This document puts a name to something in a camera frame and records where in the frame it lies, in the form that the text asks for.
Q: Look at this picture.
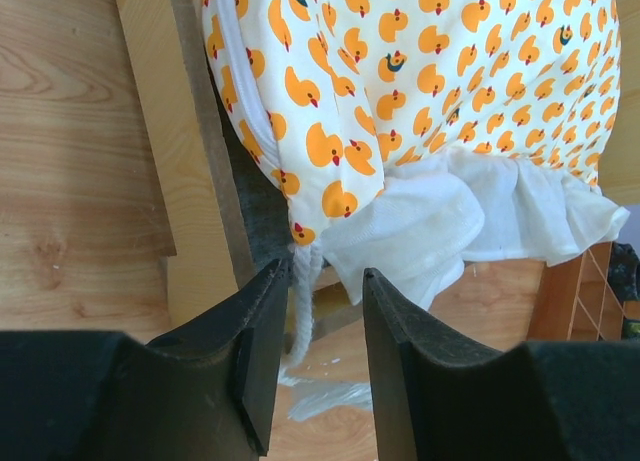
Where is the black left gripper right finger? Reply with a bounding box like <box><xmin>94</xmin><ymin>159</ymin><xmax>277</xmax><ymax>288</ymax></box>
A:
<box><xmin>363</xmin><ymin>269</ymin><xmax>639</xmax><ymax>460</ymax></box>

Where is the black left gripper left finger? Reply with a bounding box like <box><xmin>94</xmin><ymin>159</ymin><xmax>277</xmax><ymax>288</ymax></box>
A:
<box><xmin>1</xmin><ymin>259</ymin><xmax>291</xmax><ymax>460</ymax></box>

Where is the duck print bed cover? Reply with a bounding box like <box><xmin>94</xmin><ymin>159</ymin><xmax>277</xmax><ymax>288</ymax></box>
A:
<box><xmin>191</xmin><ymin>0</ymin><xmax>629</xmax><ymax>366</ymax></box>

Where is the wooden compartment organizer box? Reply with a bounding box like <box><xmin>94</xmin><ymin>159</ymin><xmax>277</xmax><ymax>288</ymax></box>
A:
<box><xmin>526</xmin><ymin>242</ymin><xmax>631</xmax><ymax>341</ymax></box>

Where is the wooden pet bed frame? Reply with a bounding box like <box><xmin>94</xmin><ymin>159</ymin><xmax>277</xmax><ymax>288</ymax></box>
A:
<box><xmin>116</xmin><ymin>0</ymin><xmax>617</xmax><ymax>335</ymax></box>

